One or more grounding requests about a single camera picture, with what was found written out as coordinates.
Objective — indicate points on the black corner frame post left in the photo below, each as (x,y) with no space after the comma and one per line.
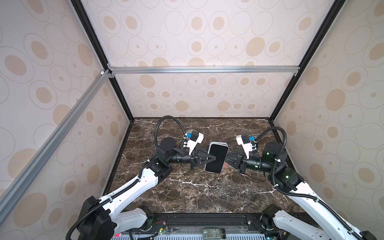
(96,44)

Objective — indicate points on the silver aluminium rail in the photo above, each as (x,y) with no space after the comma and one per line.
(21,184)
(207,70)

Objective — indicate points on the green circuit board module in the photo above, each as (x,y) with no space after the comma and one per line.
(214,234)

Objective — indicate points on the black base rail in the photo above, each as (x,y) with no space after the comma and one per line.
(249,222)

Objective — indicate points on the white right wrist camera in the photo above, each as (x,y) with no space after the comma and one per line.
(249,144)

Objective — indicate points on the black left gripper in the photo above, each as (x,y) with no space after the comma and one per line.
(195,158)

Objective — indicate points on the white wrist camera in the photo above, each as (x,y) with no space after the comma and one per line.
(249,144)
(193,139)

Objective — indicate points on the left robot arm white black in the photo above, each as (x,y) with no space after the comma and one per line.
(103,218)

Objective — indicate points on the silver aluminium rail left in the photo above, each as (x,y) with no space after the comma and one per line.
(21,184)

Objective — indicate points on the silver aluminium rail back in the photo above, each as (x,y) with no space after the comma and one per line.
(207,70)

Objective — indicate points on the black phone from blue case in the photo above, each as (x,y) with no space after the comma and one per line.
(220,151)

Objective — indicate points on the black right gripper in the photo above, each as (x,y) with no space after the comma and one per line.
(240,162)

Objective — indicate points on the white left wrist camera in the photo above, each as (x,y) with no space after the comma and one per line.
(193,139)

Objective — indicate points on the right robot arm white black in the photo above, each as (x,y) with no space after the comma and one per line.
(288,182)

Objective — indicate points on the black corner frame post right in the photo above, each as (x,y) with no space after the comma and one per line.
(324,28)

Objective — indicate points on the black corner frame post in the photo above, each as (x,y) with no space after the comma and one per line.
(324,28)
(96,44)

